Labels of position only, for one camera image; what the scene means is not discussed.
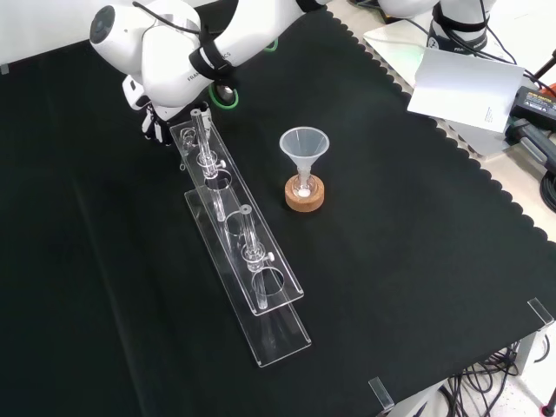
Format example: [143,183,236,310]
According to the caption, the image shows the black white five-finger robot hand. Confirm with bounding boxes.
[122,75,175,147]

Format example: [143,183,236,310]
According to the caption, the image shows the clear glass weighing funnel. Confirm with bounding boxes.
[179,127,200,154]

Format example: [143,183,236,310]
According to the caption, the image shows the clear plastic funnel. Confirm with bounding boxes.
[279,126,330,184]

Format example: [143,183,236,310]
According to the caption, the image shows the clear acrylic funnel stand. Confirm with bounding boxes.
[169,108,313,369]

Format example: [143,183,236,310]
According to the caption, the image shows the small clear round-bottom flask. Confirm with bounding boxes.
[291,171,314,199]

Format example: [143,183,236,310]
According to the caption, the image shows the pale board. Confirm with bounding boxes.
[361,23,513,158]

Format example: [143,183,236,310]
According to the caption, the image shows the black table cloth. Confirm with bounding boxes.
[0,0,556,417]

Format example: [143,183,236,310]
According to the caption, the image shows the white folded card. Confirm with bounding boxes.
[407,46,526,134]

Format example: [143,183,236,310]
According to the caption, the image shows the black power adapter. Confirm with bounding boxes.
[509,85,556,127]

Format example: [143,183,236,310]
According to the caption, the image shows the black tripod leg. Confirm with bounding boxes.
[533,48,556,82]

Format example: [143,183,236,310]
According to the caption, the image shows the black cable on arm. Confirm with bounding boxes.
[131,0,208,36]

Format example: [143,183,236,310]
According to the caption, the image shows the cork ring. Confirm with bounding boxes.
[284,176,326,213]

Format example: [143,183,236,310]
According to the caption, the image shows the black cable bundle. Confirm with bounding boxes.
[436,341,556,417]

